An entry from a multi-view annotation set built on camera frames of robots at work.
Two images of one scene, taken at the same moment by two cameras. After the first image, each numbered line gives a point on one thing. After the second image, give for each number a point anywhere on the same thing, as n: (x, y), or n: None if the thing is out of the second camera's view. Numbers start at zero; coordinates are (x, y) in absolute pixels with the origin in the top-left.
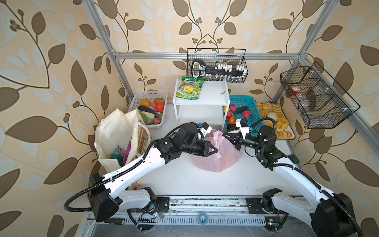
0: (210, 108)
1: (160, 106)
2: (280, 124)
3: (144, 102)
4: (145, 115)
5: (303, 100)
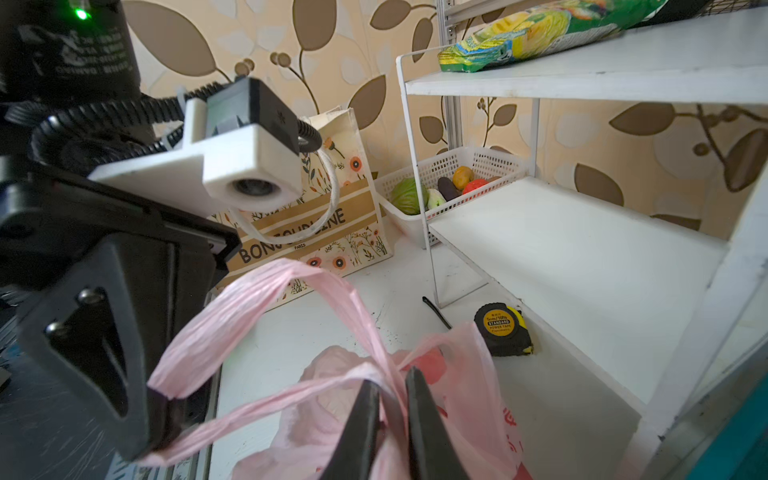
0: (666, 313)
1: (475, 184)
2: None
3: (462, 176)
4: (406, 199)
5: None
